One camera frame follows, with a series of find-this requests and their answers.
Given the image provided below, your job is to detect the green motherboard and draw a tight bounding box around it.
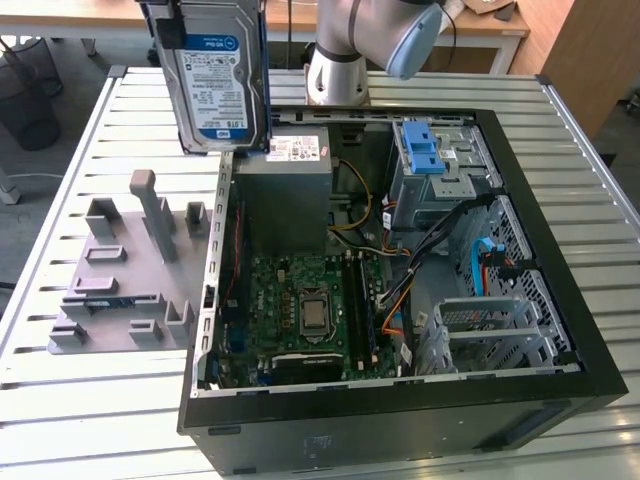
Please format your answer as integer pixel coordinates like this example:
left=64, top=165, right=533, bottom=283
left=219, top=252, right=401, bottom=389

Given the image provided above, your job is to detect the black graphics card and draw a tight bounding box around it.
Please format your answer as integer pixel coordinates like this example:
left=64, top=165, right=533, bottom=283
left=269, top=352, right=346, bottom=386

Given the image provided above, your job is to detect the brown cardboard piece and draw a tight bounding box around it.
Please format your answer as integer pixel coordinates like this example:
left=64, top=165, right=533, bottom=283
left=462, top=0, right=516, bottom=22

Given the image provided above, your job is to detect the blue flat data wire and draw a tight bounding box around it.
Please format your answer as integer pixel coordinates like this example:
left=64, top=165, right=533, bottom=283
left=470, top=238, right=501, bottom=301

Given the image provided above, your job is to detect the black PC case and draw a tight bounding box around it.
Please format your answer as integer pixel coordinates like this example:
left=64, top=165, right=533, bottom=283
left=177, top=103, right=630, bottom=476

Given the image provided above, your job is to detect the black cable bundle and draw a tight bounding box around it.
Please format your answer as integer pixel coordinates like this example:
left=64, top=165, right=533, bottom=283
left=377, top=197, right=496, bottom=306

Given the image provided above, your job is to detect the red black twisted wire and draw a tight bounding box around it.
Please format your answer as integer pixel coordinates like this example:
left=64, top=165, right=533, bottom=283
left=223, top=203, right=245, bottom=307

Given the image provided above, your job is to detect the grey metal disk bay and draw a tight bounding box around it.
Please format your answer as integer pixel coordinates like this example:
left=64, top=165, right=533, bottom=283
left=417, top=294, right=571, bottom=376

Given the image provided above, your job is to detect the blue plastic drive latch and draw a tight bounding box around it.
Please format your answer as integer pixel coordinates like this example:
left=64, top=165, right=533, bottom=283
left=401, top=122, right=446, bottom=175

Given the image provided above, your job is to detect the white plastic object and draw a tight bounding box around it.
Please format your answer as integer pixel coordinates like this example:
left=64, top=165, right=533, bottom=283
left=439, top=0, right=467, bottom=31

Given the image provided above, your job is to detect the grey optical drive cage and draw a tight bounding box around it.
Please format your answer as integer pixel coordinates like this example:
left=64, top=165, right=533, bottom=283
left=387, top=119, right=504, bottom=234

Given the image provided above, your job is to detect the grey parts rack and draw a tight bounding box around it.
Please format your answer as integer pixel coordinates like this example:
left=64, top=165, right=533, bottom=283
left=46, top=168, right=214, bottom=359

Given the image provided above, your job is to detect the hard disk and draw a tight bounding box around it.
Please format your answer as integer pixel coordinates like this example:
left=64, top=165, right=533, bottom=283
left=139, top=0, right=274, bottom=155

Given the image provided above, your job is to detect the dark RAM stick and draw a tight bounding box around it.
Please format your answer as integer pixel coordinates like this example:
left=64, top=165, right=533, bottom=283
left=356, top=252, right=382, bottom=369

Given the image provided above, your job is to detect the yellow black power wire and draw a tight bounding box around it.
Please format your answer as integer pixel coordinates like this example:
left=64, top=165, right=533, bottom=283
left=327, top=158, right=374, bottom=232

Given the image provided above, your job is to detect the orange yellow wire bundle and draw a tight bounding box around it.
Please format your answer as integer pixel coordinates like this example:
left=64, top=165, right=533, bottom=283
left=380, top=282, right=416, bottom=337

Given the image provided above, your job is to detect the black plug power wire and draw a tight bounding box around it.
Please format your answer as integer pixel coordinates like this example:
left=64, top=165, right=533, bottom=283
left=482, top=248, right=534, bottom=282

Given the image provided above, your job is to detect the black mesh waste bin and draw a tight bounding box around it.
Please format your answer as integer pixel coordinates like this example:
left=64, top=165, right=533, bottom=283
left=0, top=34, right=64, bottom=151

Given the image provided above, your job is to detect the wooden desk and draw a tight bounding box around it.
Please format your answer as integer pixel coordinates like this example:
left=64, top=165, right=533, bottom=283
left=0, top=0, right=531, bottom=71

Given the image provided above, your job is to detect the silver CPU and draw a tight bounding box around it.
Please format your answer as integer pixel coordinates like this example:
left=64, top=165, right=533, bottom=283
left=299, top=295, right=331, bottom=336

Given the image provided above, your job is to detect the grey metal stand foot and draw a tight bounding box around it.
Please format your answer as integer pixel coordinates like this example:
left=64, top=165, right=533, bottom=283
left=0, top=164, right=24, bottom=206

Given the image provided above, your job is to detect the grey power supply unit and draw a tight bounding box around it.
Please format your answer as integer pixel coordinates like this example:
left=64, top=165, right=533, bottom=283
left=233, top=124, right=335, bottom=256

